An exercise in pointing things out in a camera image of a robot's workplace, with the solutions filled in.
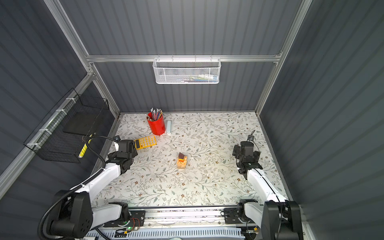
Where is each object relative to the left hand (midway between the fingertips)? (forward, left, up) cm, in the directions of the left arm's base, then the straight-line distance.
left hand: (122, 151), depth 86 cm
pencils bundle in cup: (+27, -17, +3) cm, 32 cm away
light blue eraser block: (+23, -25, -7) cm, 35 cm away
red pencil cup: (+21, -18, +1) cm, 28 cm away
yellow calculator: (+12, -9, -9) cm, 18 cm away
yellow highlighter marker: (-8, +9, +17) cm, 21 cm away
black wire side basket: (-1, +22, +18) cm, 29 cm away
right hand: (-4, -74, +1) cm, 74 cm away
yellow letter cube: (-5, -34, -5) cm, 35 cm away
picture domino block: (-6, -34, -6) cm, 35 cm away
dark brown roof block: (-4, -34, -2) cm, 34 cm away
